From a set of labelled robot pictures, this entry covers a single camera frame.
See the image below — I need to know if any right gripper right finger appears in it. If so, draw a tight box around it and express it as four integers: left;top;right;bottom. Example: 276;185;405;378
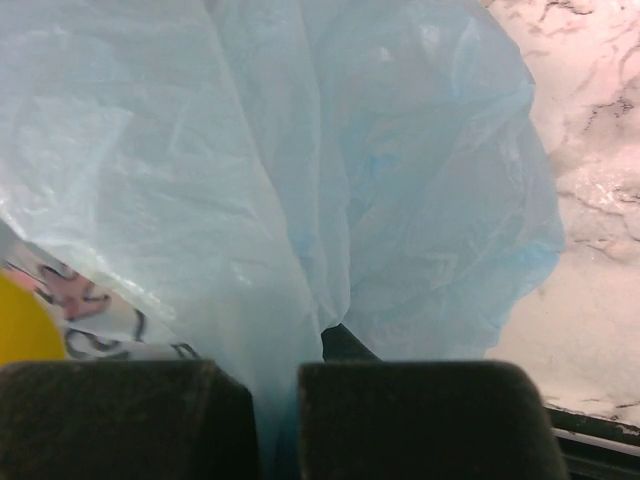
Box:
297;322;571;480

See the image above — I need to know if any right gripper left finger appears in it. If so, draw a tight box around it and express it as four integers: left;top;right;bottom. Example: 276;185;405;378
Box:
1;360;262;479

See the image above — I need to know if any yellow fake fruit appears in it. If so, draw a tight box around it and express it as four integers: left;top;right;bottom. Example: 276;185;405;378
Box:
1;266;66;365

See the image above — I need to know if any light blue plastic bag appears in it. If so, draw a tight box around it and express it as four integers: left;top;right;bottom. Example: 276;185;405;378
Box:
1;1;564;478

